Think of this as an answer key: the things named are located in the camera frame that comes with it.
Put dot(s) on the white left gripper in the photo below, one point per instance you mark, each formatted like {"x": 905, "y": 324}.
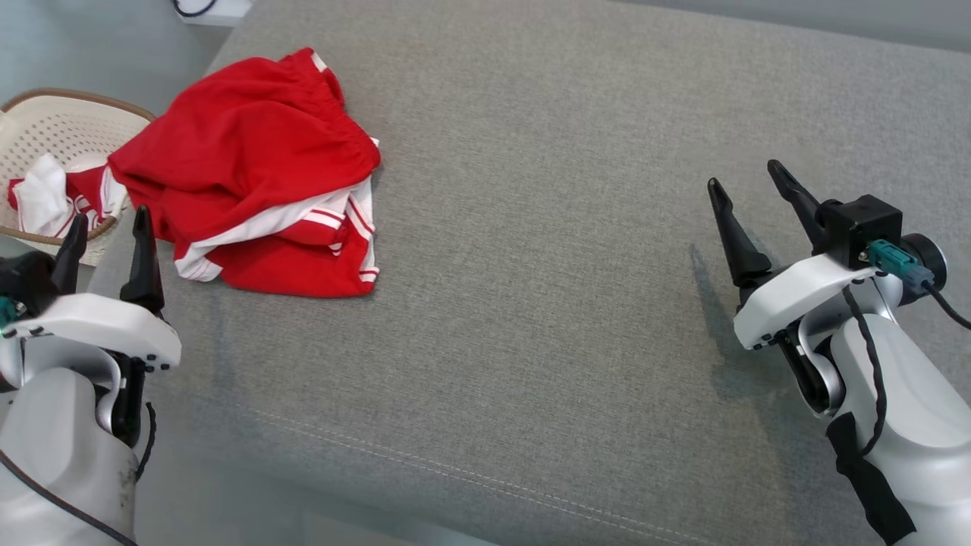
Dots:
{"x": 106, "y": 322}

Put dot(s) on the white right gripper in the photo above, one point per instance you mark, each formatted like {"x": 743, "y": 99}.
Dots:
{"x": 796, "y": 296}

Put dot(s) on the red shorts white trim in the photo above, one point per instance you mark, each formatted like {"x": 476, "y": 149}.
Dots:
{"x": 227, "y": 136}

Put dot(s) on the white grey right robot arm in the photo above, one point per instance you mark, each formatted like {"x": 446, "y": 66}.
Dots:
{"x": 925, "y": 425}

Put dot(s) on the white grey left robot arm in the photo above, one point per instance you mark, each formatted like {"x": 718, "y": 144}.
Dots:
{"x": 53, "y": 455}

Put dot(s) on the red and white crumpled garment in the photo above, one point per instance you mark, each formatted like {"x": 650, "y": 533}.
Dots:
{"x": 42, "y": 197}

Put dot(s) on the cream perforated laundry basket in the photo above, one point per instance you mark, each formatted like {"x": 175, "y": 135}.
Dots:
{"x": 68, "y": 125}

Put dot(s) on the grey fabric sofa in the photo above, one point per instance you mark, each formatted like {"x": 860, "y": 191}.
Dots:
{"x": 546, "y": 227}

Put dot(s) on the white power strip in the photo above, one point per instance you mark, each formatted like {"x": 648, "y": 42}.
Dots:
{"x": 227, "y": 11}

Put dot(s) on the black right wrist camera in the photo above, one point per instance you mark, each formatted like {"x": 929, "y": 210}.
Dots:
{"x": 861, "y": 224}

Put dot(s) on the teal left camera connector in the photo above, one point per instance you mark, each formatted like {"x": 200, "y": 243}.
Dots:
{"x": 6, "y": 311}

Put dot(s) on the teal camera connector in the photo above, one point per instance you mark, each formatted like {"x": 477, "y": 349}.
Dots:
{"x": 6, "y": 311}
{"x": 899, "y": 262}

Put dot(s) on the teal right camera connector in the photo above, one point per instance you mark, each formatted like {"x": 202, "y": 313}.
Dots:
{"x": 899, "y": 262}

